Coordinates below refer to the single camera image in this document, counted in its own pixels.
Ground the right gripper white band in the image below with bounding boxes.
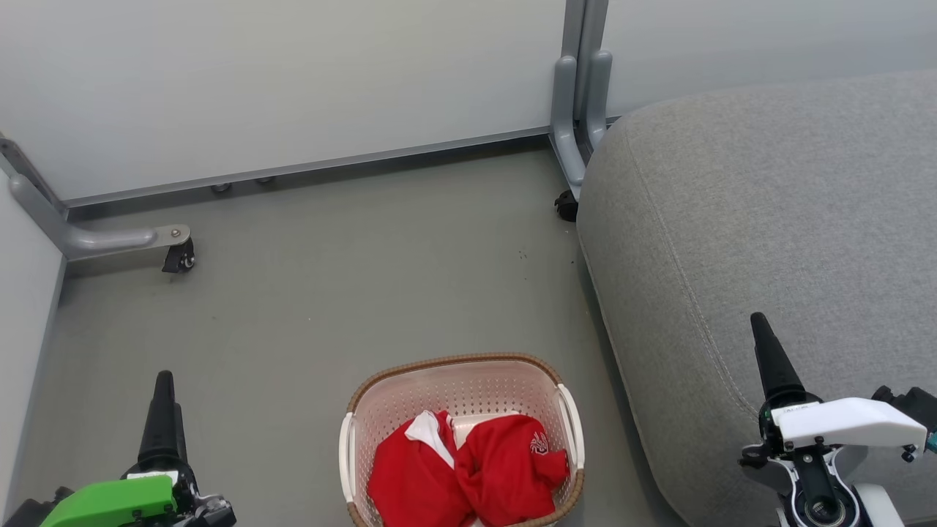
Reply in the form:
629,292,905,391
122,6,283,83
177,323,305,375
739,313,927,527

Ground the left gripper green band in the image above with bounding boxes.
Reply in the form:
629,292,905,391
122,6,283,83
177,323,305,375
40,370,236,527

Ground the red cloth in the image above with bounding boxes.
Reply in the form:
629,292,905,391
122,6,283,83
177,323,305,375
366,410,473,527

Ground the grey fabric sofa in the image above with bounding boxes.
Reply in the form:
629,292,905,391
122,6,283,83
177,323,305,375
576,70,937,527

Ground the black caster on flat foot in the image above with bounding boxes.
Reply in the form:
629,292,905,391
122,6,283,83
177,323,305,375
163,238,196,274

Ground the grey partition stand flat foot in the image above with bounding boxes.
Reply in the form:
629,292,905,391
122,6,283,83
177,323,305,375
0,135,193,263

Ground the cream perforated laundry basket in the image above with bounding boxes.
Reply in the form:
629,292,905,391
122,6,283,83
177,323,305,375
338,353,586,527

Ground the grey partition bottom rail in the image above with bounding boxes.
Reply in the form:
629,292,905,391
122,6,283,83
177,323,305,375
62,126,553,209

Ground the grey partition stand double post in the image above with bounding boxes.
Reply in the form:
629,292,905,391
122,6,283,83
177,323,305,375
549,0,614,202

